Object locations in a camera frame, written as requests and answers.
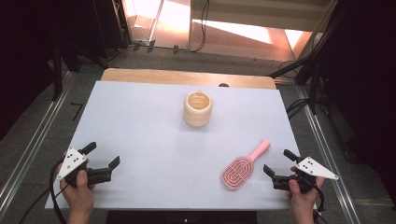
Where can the black equipment cabinet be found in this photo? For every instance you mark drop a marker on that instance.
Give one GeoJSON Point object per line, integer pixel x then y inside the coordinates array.
{"type": "Point", "coordinates": [109, 25]}

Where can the wooden table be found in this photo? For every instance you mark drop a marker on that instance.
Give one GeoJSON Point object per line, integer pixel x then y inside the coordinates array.
{"type": "Point", "coordinates": [155, 76]}

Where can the person's left hand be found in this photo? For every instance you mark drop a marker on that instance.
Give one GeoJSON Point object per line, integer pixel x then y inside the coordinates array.
{"type": "Point", "coordinates": [78, 194]}

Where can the black metal stand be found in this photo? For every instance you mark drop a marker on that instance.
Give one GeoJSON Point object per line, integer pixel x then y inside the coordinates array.
{"type": "Point", "coordinates": [57, 77]}
{"type": "Point", "coordinates": [313, 88]}

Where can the dark round table grommet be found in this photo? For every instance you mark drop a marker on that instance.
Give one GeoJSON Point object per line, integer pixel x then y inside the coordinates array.
{"type": "Point", "coordinates": [223, 85]}

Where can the metal floor rail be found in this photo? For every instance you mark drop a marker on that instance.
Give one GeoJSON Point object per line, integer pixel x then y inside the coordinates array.
{"type": "Point", "coordinates": [31, 146]}
{"type": "Point", "coordinates": [327, 158]}

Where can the person's right hand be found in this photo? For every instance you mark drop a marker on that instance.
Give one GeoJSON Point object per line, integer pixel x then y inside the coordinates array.
{"type": "Point", "coordinates": [300, 200]}

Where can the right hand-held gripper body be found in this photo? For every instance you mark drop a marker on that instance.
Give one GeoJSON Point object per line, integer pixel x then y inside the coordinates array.
{"type": "Point", "coordinates": [314, 168]}

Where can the pink hairbrush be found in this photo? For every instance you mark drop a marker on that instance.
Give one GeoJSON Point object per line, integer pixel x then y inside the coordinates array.
{"type": "Point", "coordinates": [239, 170]}

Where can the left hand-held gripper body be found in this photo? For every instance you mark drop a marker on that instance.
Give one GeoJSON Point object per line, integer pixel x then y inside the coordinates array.
{"type": "Point", "coordinates": [72, 161]}

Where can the cream ribbed cup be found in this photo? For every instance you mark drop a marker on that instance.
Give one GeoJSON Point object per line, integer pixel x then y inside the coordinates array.
{"type": "Point", "coordinates": [198, 115]}

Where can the white table board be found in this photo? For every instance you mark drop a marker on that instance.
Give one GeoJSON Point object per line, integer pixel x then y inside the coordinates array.
{"type": "Point", "coordinates": [146, 146]}

